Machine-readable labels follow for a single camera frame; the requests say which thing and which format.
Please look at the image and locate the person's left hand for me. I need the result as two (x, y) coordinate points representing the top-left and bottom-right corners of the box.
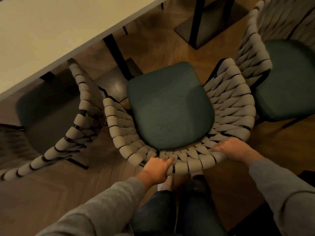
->
(141, 156), (175, 186)

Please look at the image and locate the person's right hand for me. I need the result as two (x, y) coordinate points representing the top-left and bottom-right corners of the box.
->
(209, 137), (257, 164)

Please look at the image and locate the woven grey rope chair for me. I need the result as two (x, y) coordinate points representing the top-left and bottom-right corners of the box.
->
(234, 0), (315, 128)
(103, 58), (256, 176)
(0, 58), (108, 181)

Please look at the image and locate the person's left forearm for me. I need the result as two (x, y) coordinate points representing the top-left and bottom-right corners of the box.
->
(36, 171), (153, 236)

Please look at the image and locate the person's right forearm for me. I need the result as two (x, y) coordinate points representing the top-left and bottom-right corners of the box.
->
(242, 151), (315, 236)

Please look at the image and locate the person's white left shoe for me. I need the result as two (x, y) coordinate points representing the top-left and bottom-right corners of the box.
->
(157, 174), (174, 192)

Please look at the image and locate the person's left leg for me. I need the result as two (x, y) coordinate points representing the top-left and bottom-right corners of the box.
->
(130, 190), (177, 236)

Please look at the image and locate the person's leg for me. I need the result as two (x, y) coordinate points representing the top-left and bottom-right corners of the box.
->
(177, 174), (228, 236)
(130, 190), (177, 236)

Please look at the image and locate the person's right leg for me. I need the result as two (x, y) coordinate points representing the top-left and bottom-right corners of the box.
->
(177, 174), (228, 236)

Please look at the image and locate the dark green seat cushion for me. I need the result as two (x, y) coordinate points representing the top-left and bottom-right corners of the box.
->
(15, 69), (83, 155)
(126, 61), (215, 150)
(252, 39), (315, 122)

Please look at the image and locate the black table pedestal leg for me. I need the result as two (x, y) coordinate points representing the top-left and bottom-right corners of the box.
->
(94, 34), (144, 102)
(174, 0), (249, 50)

